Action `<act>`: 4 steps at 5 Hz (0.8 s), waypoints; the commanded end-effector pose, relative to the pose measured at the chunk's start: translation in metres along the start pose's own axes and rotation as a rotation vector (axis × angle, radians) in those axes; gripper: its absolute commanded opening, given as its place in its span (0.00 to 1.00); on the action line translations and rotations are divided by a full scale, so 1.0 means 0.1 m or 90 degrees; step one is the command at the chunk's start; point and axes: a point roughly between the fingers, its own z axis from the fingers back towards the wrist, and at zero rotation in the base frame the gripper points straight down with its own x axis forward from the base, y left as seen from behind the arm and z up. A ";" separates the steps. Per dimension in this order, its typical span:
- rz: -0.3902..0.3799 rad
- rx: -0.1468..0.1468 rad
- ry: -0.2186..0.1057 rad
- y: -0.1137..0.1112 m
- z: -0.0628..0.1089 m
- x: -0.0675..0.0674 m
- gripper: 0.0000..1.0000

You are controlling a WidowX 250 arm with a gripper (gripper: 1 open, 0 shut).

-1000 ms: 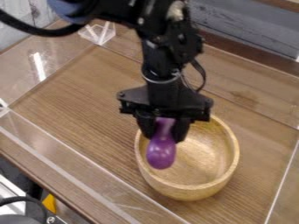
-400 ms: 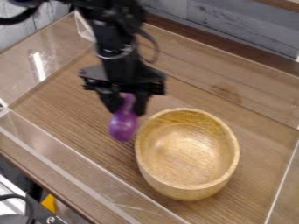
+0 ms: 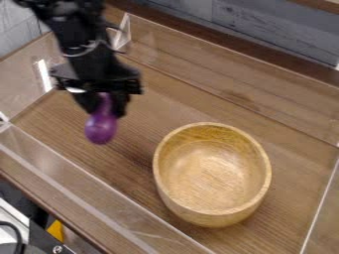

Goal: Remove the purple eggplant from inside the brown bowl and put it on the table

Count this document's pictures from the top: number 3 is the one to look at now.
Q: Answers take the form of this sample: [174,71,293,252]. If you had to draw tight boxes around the brown wooden oval bowl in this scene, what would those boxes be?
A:
[152,122,272,228]

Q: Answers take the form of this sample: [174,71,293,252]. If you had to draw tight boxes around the clear acrylic corner bracket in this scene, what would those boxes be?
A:
[105,14,130,54]

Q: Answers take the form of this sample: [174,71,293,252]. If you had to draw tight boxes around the black cable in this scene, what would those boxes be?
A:
[0,220,24,254]

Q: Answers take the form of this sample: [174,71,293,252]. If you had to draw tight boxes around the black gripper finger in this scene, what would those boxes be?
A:
[72,92,100,114]
[110,92,130,118]

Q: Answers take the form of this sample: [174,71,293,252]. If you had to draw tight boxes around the purple toy eggplant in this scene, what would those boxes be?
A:
[84,92,117,145]

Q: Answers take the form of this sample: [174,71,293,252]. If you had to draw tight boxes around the clear acrylic barrier wall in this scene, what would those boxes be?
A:
[0,17,339,254]

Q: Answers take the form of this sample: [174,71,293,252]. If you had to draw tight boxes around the yellow object under table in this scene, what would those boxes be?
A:
[48,220,65,242]

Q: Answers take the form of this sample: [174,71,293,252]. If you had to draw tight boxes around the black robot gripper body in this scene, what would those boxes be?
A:
[50,43,141,94]

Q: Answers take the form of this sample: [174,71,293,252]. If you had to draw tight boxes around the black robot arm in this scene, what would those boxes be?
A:
[13,0,141,118]

